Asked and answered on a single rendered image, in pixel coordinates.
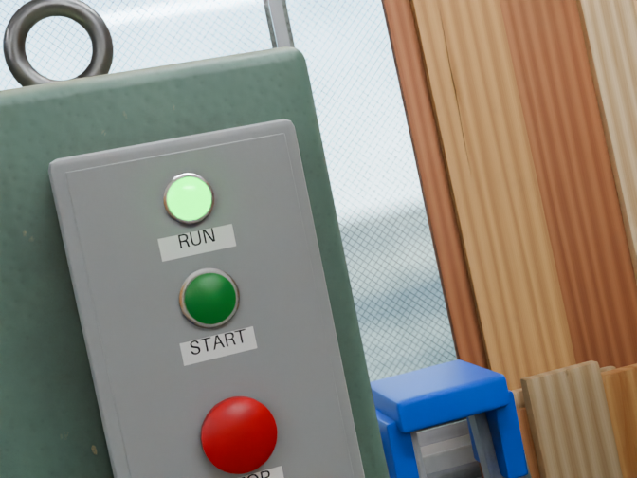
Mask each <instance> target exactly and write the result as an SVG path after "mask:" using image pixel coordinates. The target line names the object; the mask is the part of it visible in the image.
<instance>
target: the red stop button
mask: <svg viewBox="0 0 637 478"><path fill-rule="evenodd" d="M277 433H278V432H277V425H276V422H275V419H274V417H273V415H272V413H271V412H270V411H269V410H268V409H267V408H266V407H265V405H263V404H262V403H261V402H259V401H258V400H256V399H254V398H251V397H247V396H234V397H230V398H227V399H224V400H223V401H221V402H219V403H218V404H216V405H215V406H214V407H213V408H212V409H211V410H210V411H209V413H208V414H207V416H206V418H205V420H204V422H203V425H202V429H201V444H202V447H203V450H204V453H205V455H206V456H207V457H208V459H209V460H210V461H211V463H212V464H213V465H214V466H215V467H217V468H218V469H220V470H222V471H224V472H227V473H232V474H243V473H248V472H251V471H253V470H255V469H257V468H259V467H260V466H261V465H263V464H264V463H265V462H266V461H267V460H268V458H269V457H270V456H271V454H272V452H273V450H274V449H275V446H276V442H277Z"/></svg>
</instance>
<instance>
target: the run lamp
mask: <svg viewBox="0 0 637 478"><path fill-rule="evenodd" d="M163 204H164V208H165V210H166V212H167V214H168V215H169V216H170V217H171V218H172V219H173V220H175V221H176V222H178V223H181V224H187V225H190V224H196V223H199V222H201V221H203V220H204V219H205V218H207V217H208V216H209V214H210V212H211V210H212V208H213V205H214V193H213V190H212V188H211V186H210V184H209V183H208V181H207V180H206V179H204V178H203V177H201V176H199V175H195V174H182V175H179V176H177V177H175V178H174V179H172V180H171V181H170V182H169V183H168V185H167V186H166V188H165V191H164V193H163Z"/></svg>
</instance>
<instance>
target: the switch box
mask: <svg viewBox="0 0 637 478"><path fill-rule="evenodd" d="M182 174H195V175H199V176H201V177H203V178H204V179H206V180H207V181H208V183H209V184H210V186H211V188H212V190H213V193H214V205H213V208H212V210H211V212H210V214H209V216H208V217H207V218H205V219H204V220H203V221H201V222H199V223H196V224H190V225H187V224H181V223H178V222H176V221H175V220H173V219H172V218H171V217H170V216H169V215H168V214H167V212H166V210H165V208H164V204H163V193H164V191H165V188H166V186H167V185H168V183H169V182H170V181H171V180H172V179H174V178H175V177H177V176H179V175H182ZM48 175H49V179H50V184H51V189H52V192H53V197H54V202H55V206H56V211H57V215H58V219H59V224H60V229H61V233H62V237H63V241H64V250H65V254H66V259H67V263H68V267H69V272H70V277H71V281H72V285H73V289H74V294H75V299H76V303H77V307H78V312H79V316H80V321H81V326H82V333H83V337H84V342H85V347H86V351H87V356H88V360H89V364H90V369H91V374H92V378H93V382H94V386H95V391H96V396H97V400H98V404H99V409H100V417H101V422H102V426H103V430H104V435H105V439H106V444H107V448H108V452H109V457H110V461H111V466H112V471H113V474H114V478H240V477H243V476H247V475H249V474H253V473H256V472H260V471H264V470H267V469H273V468H276V467H279V466H282V472H283V477H284V478H365V475H364V470H363V466H362V461H361V456H360V451H359V446H358V442H357V437H356V432H355V423H354V419H353V414H352V409H351V404H350V399H349V395H348V390H347V385H346V380H345V376H344V371H343V366H342V361H341V356H340V352H339V347H338V342H337V333H336V329H335V324H334V319H333V314H332V309H331V305H330V300H329V295H328V290H327V285H326V281H325V276H324V271H323V266H322V261H321V257H320V252H319V243H318V239H317V235H316V230H315V225H314V220H313V215H312V211H311V206H310V201H309V196H308V192H307V187H306V182H305V177H304V172H303V168H302V163H301V158H300V149H299V145H298V140H297V135H296V130H295V126H294V125H293V123H292V121H291V120H288V119H278V120H272V121H267V122H262V123H256V124H250V125H246V126H240V127H234V128H229V129H224V130H218V131H213V132H207V133H202V134H197V135H191V136H185V137H181V138H170V139H165V140H160V141H154V142H149V143H143V144H138V145H133V146H127V147H121V148H117V149H111V150H105V151H100V152H95V153H89V154H84V155H78V156H69V157H63V158H57V159H55V160H54V161H52V162H50V163H49V167H48ZM229 224H232V227H233V232H234V237H235V242H236V246H235V247H231V248H222V249H218V250H214V251H209V252H204V253H200V254H195V255H191V256H187V257H182V258H177V259H172V260H169V261H164V262H162V258H161V253H160V249H159V244H158V240H157V239H160V238H165V237H170V236H175V235H179V234H184V233H189V232H193V231H198V230H206V229H211V228H216V227H221V226H225V225H229ZM208 267H209V268H217V269H220V270H223V271H224V272H225V273H227V274H228V275H229V276H230V277H231V278H232V279H233V280H234V281H235V283H236V285H237V286H238V289H239V294H240V301H239V306H238V309H237V311H236V313H235V315H234V316H233V317H232V319H231V320H230V321H229V322H227V323H226V324H224V325H222V326H220V327H217V328H211V329H208V328H201V327H198V326H196V325H194V324H192V323H191V322H189V321H188V320H187V319H186V318H185V316H184V315H183V313H182V311H181V309H180V306H179V300H178V299H179V291H180V288H181V285H182V284H183V283H184V281H185V280H186V279H187V277H189V276H190V275H191V274H192V273H193V272H194V271H196V270H199V269H202V268H208ZM251 326H253V329H254V334H255V339H256V343H257V348H255V349H251V350H247V351H244V352H240V353H236V354H232V355H228V356H224V357H220V358H213V359H209V360H205V361H201V362H197V363H194V364H190V365H186V366H184V362H183V358H182V353H181V348H180V344H179V343H183V342H187V341H192V340H199V339H202V338H207V337H211V336H215V335H219V334H223V333H227V332H231V331H235V330H239V329H243V328H248V327H251ZM234 396H247V397H251V398H254V399H256V400H258V401H259V402H261V403H262V404H263V405H265V407H266V408H267V409H268V410H269V411H270V412H271V413H272V415H273V417H274V419H275V422H276V425H277V432H278V433H277V442H276V446H275V449H274V450H273V452H272V454H271V456H270V457H269V458H268V460H267V461H266V462H265V463H264V464H263V465H261V466H260V467H259V468H257V469H255V470H253V471H251V472H248V473H243V474H232V473H227V472H224V471H222V470H220V469H218V468H217V467H215V466H214V465H213V464H212V463H211V461H210V460H209V459H208V457H207V456H206V455H205V453H204V450H203V447H202V444H201V429H202V425H203V422H204V420H205V418H206V416H207V414H208V413H209V411H210V410H211V409H212V408H213V407H214V406H215V405H216V404H218V403H219V402H221V401H223V400H224V399H227V398H230V397H234Z"/></svg>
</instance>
